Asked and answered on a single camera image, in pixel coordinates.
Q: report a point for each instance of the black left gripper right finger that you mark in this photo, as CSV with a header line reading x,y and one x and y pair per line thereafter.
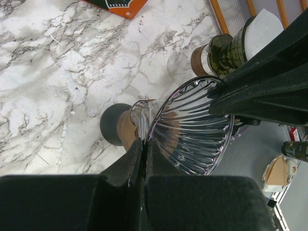
x,y
178,202

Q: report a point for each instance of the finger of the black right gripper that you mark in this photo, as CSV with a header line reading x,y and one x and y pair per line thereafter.
x,y
281,99
281,67

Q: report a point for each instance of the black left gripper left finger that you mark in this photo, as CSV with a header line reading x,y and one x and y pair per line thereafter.
x,y
109,201

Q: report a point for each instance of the white paper coffee filter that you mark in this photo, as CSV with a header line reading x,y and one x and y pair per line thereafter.
x,y
263,29

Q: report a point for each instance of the green glass dripper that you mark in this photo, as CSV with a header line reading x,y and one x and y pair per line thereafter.
x,y
227,53

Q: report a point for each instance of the grey ribbed glass dripper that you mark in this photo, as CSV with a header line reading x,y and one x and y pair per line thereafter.
x,y
191,138

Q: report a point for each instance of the round wooden dripper base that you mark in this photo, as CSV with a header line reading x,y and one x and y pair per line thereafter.
x,y
126,127

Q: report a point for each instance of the coffee paper filter box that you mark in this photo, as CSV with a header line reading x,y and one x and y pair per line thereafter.
x,y
124,8

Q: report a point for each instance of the orange wooden rack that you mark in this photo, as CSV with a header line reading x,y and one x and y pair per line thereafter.
x,y
231,15

